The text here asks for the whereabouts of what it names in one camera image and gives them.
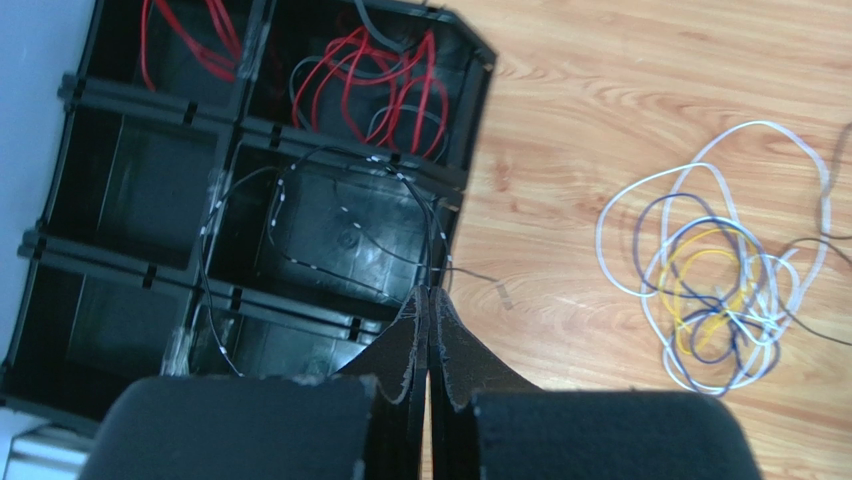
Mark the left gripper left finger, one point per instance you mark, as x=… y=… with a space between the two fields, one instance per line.
x=362 y=422

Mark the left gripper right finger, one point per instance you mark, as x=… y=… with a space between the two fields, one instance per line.
x=489 y=422

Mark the black compartment organizer tray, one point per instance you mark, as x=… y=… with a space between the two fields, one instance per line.
x=245 y=188

